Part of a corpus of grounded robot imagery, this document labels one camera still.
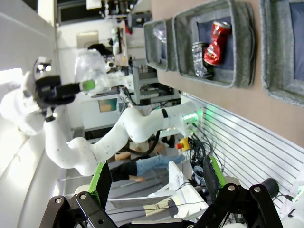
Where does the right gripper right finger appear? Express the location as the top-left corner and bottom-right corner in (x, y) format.
(194, 154), (285, 228)

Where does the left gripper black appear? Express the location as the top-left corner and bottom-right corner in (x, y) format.
(35, 75), (96, 107)

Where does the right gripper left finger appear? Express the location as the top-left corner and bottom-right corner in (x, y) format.
(46, 160), (119, 228)

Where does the crushed black silver can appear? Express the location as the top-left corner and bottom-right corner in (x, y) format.
(191, 41), (213, 79)

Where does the crushed red soda can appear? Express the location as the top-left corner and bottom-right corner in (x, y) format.
(203, 20), (232, 67)

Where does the clear plastic covered object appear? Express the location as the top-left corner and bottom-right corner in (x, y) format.
(75, 48), (112, 97)

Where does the slotted aluminium panel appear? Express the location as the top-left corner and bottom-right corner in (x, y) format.
(180, 92), (304, 214)

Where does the yellow emergency stop button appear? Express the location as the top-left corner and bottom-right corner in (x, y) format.
(175, 137), (190, 152)

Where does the person in black top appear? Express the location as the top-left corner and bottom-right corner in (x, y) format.
(110, 153), (186, 183)

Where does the grey fabric basket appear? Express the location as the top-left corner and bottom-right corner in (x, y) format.
(260, 0), (304, 107)
(172, 0), (257, 89)
(143, 19), (178, 72)

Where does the black cable bundle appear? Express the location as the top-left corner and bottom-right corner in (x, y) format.
(187, 133), (228, 186)

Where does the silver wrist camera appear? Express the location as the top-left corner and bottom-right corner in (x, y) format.
(34, 56), (53, 76)

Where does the black corrugated cable hose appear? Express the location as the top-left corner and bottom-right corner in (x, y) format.
(128, 129), (162, 157)

